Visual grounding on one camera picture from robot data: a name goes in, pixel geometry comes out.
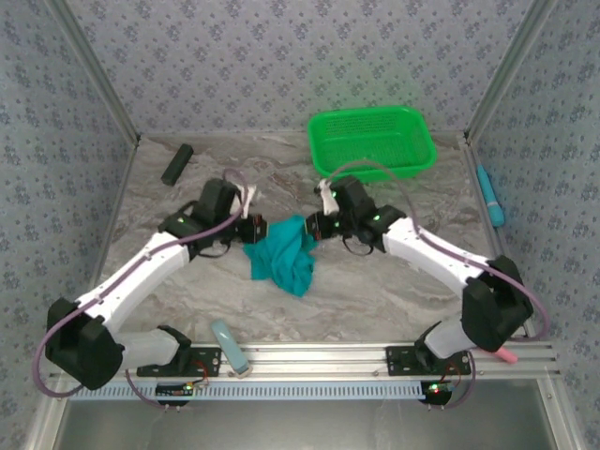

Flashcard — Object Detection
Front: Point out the teal t-shirt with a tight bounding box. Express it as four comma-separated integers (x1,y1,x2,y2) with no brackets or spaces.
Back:
242,214,318,297

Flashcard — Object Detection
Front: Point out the black rectangular block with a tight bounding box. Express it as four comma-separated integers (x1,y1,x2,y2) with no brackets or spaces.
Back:
160,142,195,187

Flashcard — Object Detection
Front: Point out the green plastic basket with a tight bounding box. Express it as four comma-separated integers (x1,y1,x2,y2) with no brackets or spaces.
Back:
307,105,439,186

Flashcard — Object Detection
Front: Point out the blue cylindrical tool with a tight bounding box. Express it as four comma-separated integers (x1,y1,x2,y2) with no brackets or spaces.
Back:
475,164,506,229

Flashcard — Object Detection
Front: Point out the pale blue lint brush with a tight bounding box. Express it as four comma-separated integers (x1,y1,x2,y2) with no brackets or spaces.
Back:
209,318,253,379

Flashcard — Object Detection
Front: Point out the grey metal panel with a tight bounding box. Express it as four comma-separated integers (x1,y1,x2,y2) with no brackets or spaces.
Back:
46,397,562,450

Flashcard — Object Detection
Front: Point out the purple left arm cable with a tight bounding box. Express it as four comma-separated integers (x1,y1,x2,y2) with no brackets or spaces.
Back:
31,168,252,410

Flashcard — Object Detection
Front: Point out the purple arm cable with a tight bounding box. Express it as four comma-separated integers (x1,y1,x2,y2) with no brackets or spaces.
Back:
31,168,252,410
322,159,552,410

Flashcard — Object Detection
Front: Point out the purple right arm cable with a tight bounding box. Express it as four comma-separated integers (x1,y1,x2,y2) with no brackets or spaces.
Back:
322,159,552,410

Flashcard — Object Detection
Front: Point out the aluminium side rail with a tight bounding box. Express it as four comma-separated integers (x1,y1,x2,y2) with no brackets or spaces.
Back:
461,133,538,341
69,135,142,346

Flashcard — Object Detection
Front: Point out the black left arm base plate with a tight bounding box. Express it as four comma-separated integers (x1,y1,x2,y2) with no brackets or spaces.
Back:
135,345,222,379

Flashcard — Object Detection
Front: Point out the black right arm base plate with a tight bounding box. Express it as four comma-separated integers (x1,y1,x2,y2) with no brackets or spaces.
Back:
384,345,473,378

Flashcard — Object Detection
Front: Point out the aluminium table edge rail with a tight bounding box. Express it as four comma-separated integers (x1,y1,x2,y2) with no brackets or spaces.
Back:
46,340,562,382

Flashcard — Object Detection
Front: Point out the aluminium frame post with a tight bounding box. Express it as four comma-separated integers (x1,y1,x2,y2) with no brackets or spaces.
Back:
44,0,142,146
463,0,559,142

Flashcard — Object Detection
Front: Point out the slotted pale blue cable duct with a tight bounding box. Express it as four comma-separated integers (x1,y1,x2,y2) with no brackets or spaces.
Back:
65,380,430,402

